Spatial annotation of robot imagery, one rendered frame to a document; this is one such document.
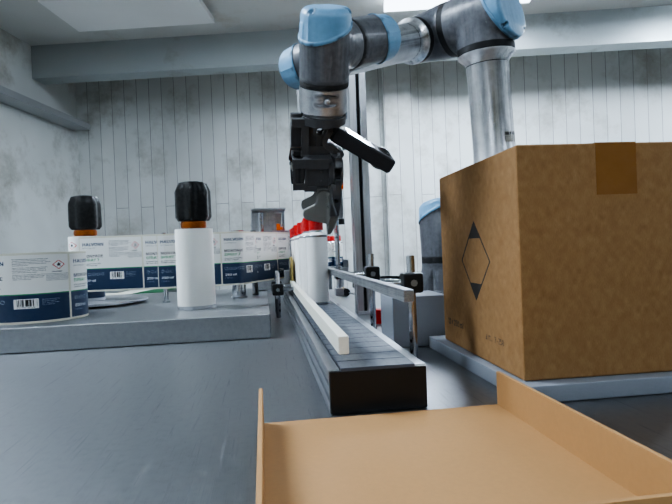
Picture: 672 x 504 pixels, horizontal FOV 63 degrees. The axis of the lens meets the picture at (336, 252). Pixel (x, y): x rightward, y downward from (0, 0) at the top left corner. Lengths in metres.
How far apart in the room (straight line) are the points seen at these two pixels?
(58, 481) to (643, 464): 0.44
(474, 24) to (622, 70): 5.61
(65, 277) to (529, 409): 1.00
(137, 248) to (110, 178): 5.10
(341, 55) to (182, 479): 0.59
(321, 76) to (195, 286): 0.65
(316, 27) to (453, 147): 5.35
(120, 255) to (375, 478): 1.22
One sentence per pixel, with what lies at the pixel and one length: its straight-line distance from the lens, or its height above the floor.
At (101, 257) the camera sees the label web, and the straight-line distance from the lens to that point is 1.60.
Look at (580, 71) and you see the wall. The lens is 6.63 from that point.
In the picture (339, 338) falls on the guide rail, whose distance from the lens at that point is 0.61.
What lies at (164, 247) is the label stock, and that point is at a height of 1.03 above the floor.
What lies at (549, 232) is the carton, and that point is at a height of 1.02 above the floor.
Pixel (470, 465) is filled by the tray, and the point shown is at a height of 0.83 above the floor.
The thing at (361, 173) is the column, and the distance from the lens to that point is 1.49.
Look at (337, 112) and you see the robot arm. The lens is 0.86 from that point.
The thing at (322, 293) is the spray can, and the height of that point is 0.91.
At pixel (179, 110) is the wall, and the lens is 6.49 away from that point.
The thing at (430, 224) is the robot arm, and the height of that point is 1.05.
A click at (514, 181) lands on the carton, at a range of 0.67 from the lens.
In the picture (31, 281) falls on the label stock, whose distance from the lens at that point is 1.29.
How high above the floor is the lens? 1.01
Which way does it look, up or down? 1 degrees down
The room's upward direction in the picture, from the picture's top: 2 degrees counter-clockwise
